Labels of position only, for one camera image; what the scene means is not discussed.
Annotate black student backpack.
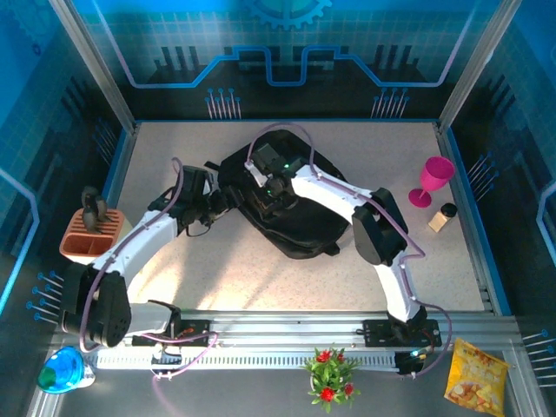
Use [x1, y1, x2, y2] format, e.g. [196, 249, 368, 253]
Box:
[204, 129, 351, 261]

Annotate yellow chips bag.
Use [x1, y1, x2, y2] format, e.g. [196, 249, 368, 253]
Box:
[443, 338, 510, 417]

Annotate beige knife block orange top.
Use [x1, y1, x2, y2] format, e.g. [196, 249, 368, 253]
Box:
[59, 208, 136, 266]

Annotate black control box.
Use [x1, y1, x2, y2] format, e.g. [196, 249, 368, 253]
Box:
[394, 350, 429, 375]
[150, 347, 182, 370]

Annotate pink plastic goblet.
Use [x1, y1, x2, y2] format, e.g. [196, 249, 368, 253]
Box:
[407, 156, 456, 209]

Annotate small bottle with black cap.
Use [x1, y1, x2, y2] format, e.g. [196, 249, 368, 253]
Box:
[427, 202, 458, 233]

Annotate potted plant with red flowers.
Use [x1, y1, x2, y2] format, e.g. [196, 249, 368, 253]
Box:
[301, 346, 361, 414]

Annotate blue green plastic toy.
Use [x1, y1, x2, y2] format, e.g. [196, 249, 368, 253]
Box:
[36, 346, 96, 395]

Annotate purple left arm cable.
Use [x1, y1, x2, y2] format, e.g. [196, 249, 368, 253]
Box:
[77, 156, 218, 403]

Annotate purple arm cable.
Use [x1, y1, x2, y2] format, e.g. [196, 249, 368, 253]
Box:
[77, 156, 218, 403]
[247, 122, 455, 379]

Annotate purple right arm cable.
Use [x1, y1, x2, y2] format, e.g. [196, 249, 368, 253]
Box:
[247, 122, 455, 379]

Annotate black scissors handles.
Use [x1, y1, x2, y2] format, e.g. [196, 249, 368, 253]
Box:
[80, 185, 112, 234]

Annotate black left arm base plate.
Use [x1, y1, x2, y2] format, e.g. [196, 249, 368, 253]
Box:
[131, 319, 211, 348]

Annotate aluminium table rail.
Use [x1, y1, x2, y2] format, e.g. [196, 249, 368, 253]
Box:
[51, 308, 522, 348]

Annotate white slotted cable duct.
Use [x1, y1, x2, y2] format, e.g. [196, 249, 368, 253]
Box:
[82, 349, 400, 371]

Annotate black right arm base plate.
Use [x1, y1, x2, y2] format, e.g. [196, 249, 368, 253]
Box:
[362, 319, 443, 348]

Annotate aluminium frame post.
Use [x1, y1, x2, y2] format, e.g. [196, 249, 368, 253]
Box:
[435, 0, 525, 136]
[46, 0, 141, 136]

